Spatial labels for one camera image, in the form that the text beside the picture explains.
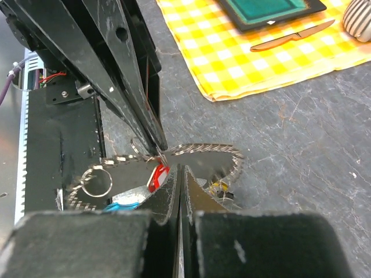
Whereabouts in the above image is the green square plate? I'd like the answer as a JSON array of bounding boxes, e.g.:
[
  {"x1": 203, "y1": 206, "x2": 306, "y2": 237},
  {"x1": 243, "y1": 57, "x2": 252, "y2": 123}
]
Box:
[{"x1": 217, "y1": 0, "x2": 327, "y2": 32}]

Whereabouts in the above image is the grey striped mug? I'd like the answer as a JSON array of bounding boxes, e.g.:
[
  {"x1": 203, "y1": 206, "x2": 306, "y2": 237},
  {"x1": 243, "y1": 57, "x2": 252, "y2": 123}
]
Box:
[{"x1": 343, "y1": 0, "x2": 370, "y2": 42}]

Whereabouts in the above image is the wooden handled knife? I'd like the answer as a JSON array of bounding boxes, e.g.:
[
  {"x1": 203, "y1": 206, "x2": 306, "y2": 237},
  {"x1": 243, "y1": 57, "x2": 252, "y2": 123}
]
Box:
[{"x1": 250, "y1": 20, "x2": 335, "y2": 52}]

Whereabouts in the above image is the yellow key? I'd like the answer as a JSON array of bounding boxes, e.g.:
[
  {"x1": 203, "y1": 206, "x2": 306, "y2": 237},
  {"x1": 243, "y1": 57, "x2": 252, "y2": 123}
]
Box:
[{"x1": 208, "y1": 181, "x2": 234, "y2": 200}]

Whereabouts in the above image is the grey cable duct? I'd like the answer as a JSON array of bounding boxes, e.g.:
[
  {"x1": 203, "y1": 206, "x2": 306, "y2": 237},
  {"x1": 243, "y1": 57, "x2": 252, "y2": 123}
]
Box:
[{"x1": 14, "y1": 49, "x2": 44, "y2": 224}]

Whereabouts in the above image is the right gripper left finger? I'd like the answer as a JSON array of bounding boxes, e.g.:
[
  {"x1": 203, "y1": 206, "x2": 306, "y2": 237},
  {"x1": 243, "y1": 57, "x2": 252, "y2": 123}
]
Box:
[{"x1": 136, "y1": 165, "x2": 181, "y2": 226}]

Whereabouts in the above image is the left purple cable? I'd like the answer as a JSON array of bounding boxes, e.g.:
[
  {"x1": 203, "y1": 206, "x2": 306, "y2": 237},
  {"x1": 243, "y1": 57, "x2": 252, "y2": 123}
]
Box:
[{"x1": 0, "y1": 56, "x2": 38, "y2": 107}]

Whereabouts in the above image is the red key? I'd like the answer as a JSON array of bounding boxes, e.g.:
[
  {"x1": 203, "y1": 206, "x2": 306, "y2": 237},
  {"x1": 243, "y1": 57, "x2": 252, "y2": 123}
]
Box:
[{"x1": 147, "y1": 164, "x2": 170, "y2": 193}]

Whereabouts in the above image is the blue keyring with metal rings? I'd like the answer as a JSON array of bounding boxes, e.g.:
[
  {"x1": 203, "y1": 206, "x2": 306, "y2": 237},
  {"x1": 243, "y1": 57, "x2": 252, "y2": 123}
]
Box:
[{"x1": 64, "y1": 143, "x2": 245, "y2": 211}]

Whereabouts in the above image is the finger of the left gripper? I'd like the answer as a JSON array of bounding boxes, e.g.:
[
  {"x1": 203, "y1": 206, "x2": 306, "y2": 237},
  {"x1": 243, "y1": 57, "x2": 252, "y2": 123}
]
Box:
[
  {"x1": 2, "y1": 0, "x2": 159, "y2": 154},
  {"x1": 83, "y1": 1, "x2": 168, "y2": 151}
]

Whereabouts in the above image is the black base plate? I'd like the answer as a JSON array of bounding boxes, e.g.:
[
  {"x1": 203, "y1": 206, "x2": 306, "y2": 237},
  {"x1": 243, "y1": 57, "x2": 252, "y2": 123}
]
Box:
[{"x1": 24, "y1": 76, "x2": 106, "y2": 213}]

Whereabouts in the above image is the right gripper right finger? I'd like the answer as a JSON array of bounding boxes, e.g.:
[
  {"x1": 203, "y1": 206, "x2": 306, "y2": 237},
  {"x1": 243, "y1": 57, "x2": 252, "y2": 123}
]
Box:
[{"x1": 181, "y1": 166, "x2": 228, "y2": 225}]

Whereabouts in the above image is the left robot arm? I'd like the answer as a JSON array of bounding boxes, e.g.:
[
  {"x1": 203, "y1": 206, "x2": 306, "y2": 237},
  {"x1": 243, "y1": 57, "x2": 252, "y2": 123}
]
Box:
[{"x1": 1, "y1": 1, "x2": 168, "y2": 154}]

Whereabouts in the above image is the orange checkered cloth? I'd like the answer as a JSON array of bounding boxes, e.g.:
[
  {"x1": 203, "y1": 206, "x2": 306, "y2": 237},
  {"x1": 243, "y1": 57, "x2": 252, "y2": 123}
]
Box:
[{"x1": 158, "y1": 1, "x2": 370, "y2": 101}]

